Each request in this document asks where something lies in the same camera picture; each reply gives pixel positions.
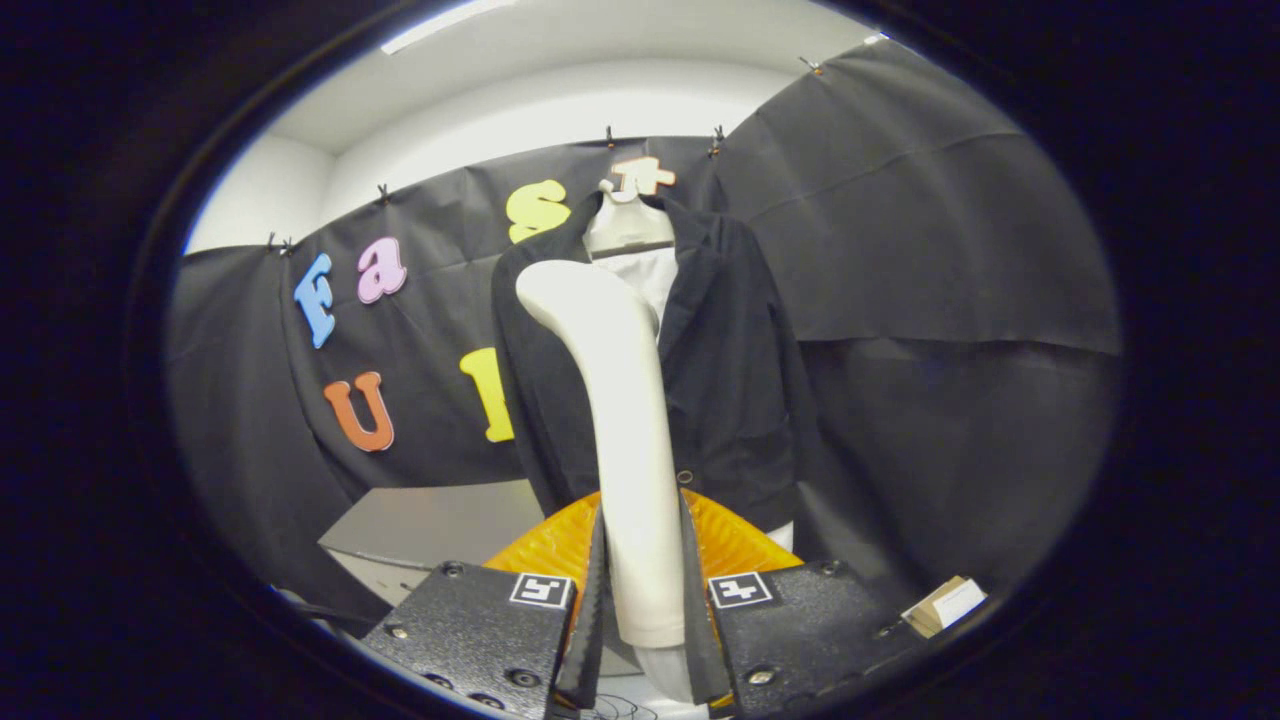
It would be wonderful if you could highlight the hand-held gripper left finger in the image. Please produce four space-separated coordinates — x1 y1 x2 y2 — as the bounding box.
360 490 608 716

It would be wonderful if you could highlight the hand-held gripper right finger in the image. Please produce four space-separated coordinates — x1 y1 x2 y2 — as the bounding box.
680 490 926 716

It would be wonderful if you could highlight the white garment steamer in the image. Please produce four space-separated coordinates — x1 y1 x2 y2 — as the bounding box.
515 260 696 706

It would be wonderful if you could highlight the black jacket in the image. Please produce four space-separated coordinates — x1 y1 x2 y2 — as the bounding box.
490 190 826 531

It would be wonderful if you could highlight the grey cabinet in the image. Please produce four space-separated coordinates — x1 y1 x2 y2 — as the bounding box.
318 478 546 613

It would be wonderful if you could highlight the small cardboard box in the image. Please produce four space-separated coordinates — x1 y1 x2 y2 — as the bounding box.
900 575 989 639

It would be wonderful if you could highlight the black backdrop cloth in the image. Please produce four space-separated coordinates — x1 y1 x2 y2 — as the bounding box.
165 38 1121 641

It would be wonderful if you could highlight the white mannequin on stand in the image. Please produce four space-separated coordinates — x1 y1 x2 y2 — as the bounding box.
583 180 796 553

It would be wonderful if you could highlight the ceiling light panel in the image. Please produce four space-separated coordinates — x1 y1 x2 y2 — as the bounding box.
380 0 521 56

